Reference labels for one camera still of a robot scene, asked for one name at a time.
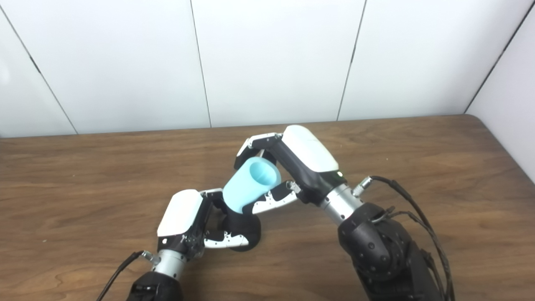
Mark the black funnel nozzle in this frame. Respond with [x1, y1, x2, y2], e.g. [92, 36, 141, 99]
[219, 209, 262, 252]

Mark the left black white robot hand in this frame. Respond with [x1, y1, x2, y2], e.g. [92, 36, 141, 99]
[157, 188, 250, 262]

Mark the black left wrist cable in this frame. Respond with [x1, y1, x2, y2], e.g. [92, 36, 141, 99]
[96, 250, 161, 301]

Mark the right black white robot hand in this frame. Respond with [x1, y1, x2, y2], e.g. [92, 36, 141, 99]
[233, 125, 347, 214]

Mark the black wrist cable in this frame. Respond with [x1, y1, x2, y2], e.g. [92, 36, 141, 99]
[353, 176, 456, 301]
[96, 250, 161, 301]

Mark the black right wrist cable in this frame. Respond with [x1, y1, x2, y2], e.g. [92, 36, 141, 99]
[353, 176, 456, 301]

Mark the light blue cylinder cup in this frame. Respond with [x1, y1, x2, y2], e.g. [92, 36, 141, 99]
[222, 157, 282, 214]

